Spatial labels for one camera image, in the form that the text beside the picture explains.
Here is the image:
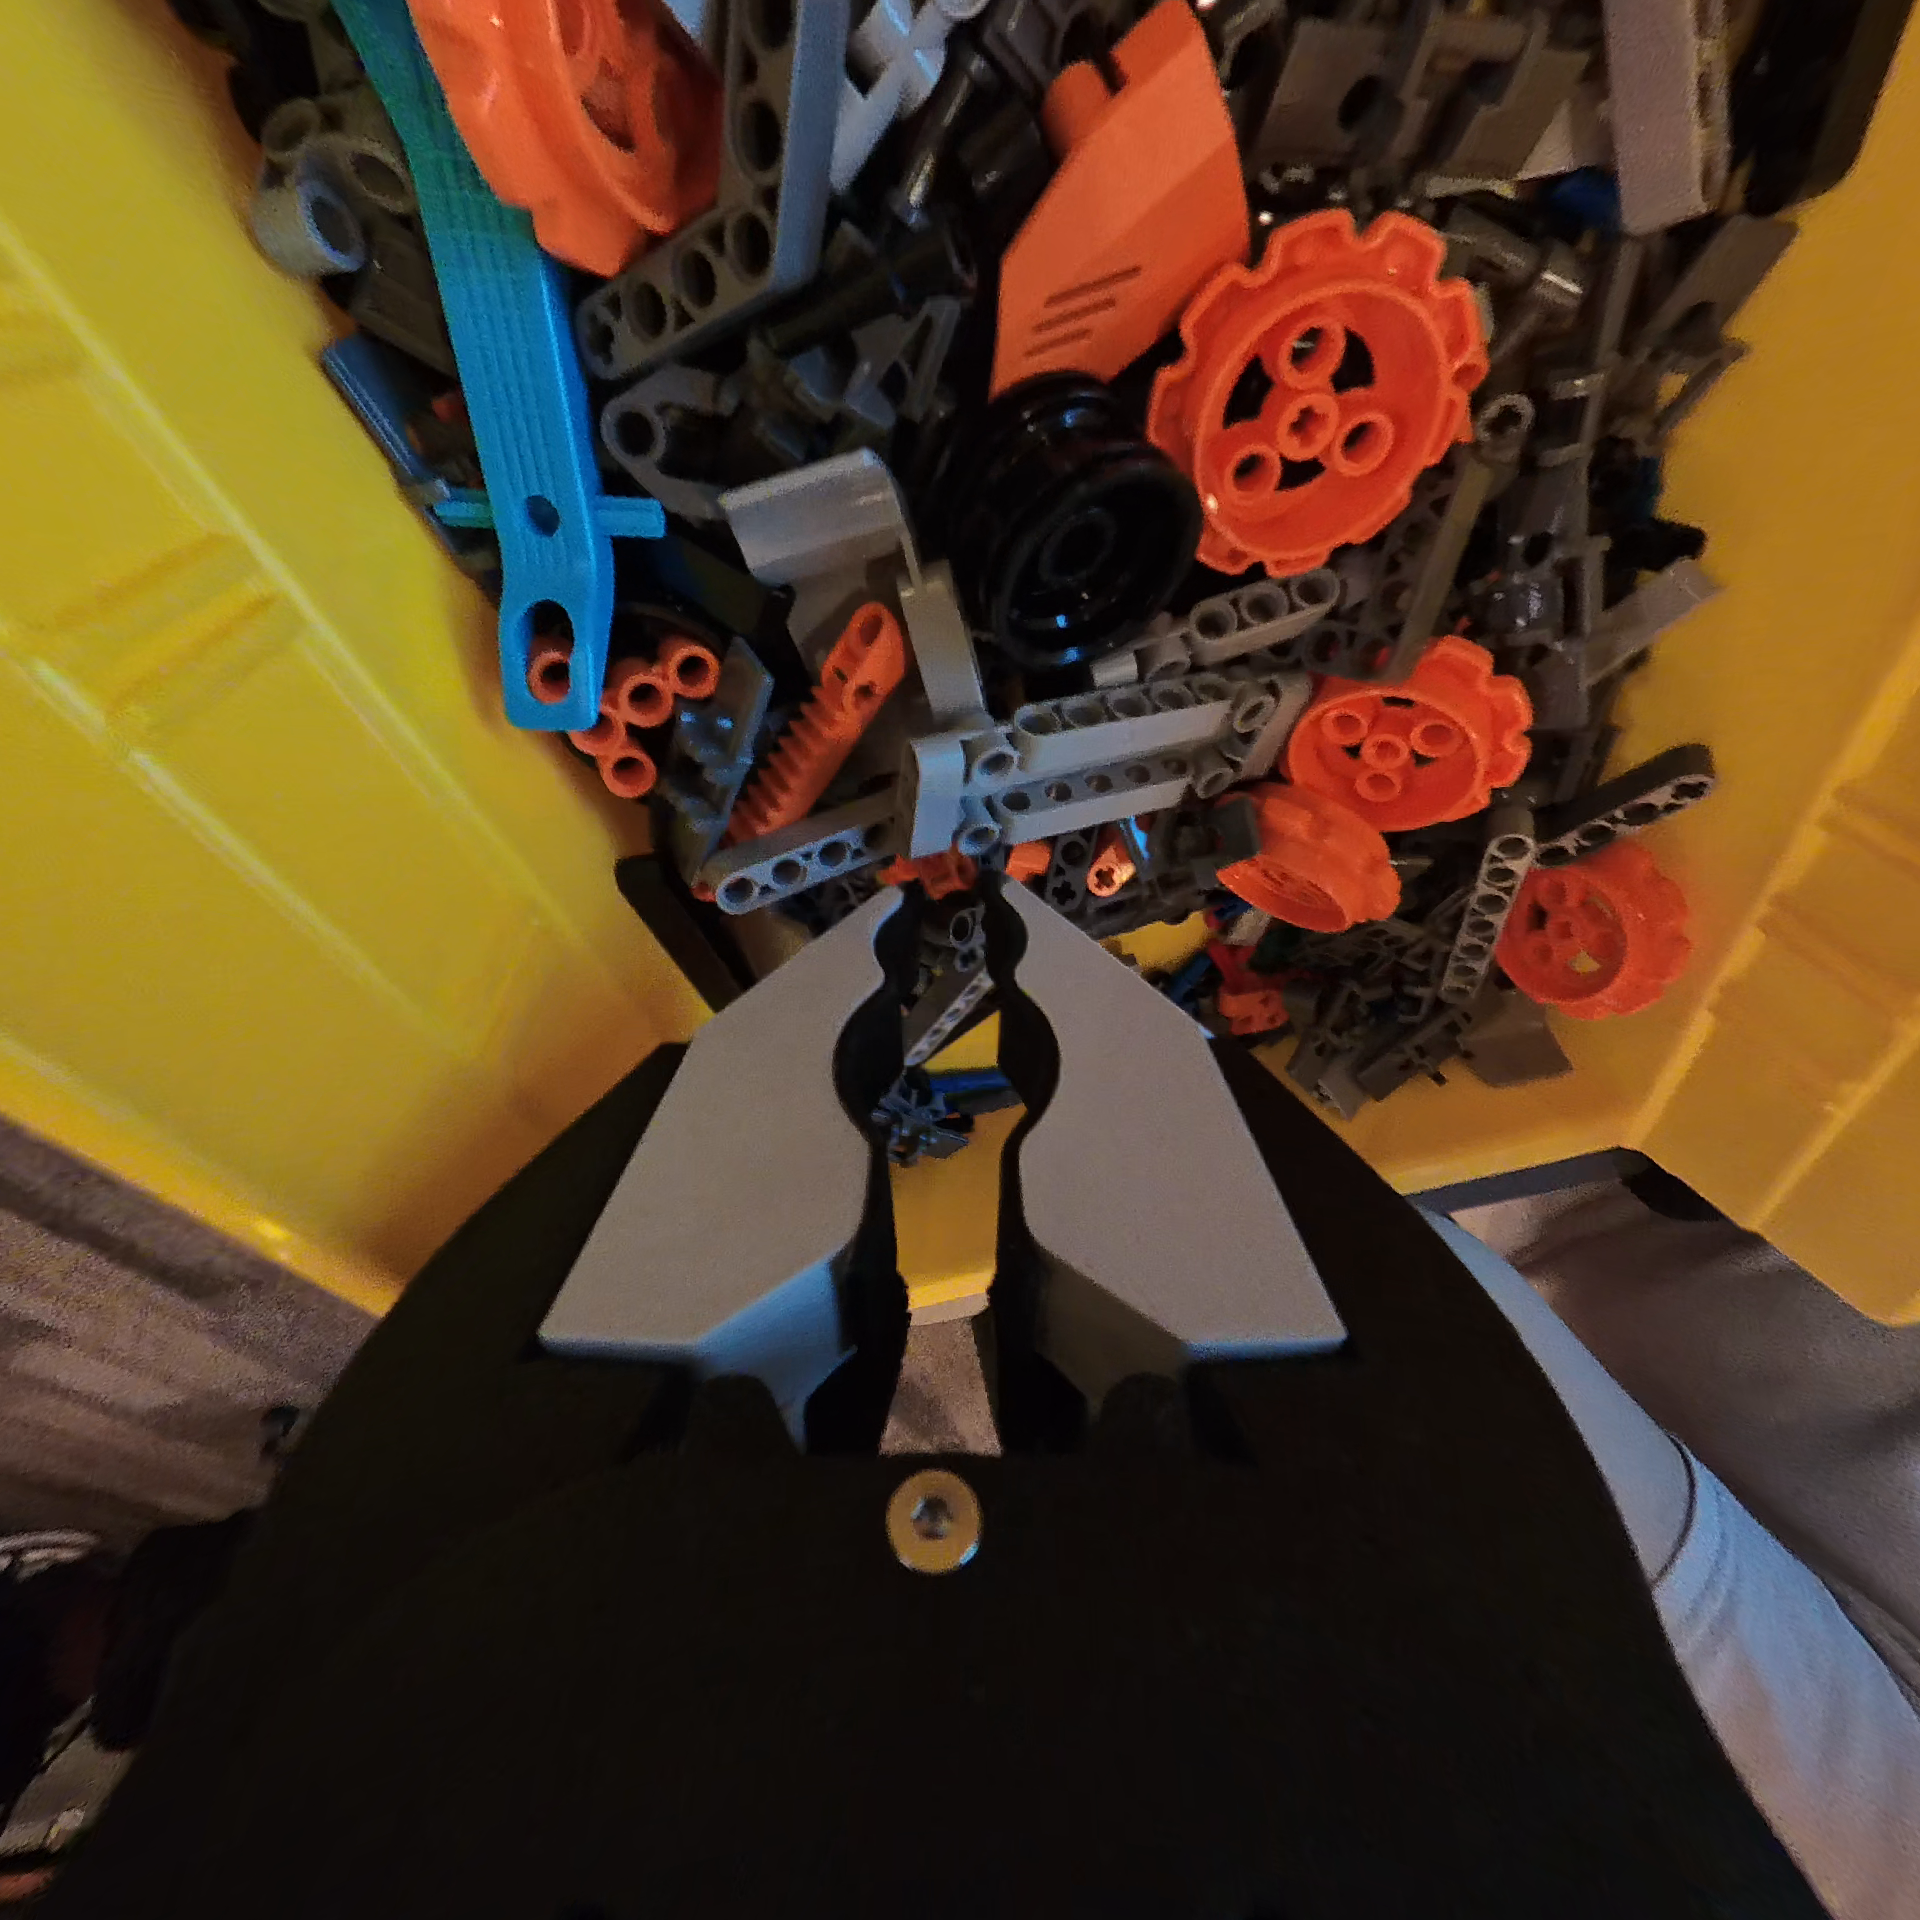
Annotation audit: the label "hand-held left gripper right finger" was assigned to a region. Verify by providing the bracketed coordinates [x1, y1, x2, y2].
[978, 880, 1346, 1456]

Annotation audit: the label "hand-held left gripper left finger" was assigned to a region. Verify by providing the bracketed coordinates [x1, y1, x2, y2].
[536, 882, 921, 1456]

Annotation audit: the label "yellow plastic bin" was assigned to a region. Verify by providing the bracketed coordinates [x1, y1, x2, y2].
[0, 0, 1920, 1329]

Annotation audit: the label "pile of toy building bricks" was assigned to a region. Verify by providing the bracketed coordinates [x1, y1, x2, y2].
[247, 0, 1801, 1172]

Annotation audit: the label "person's beige trousers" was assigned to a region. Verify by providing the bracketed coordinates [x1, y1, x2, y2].
[1477, 1171, 1920, 1653]

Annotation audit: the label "person's light shirt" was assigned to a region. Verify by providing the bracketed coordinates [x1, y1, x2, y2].
[1424, 1211, 1920, 1920]

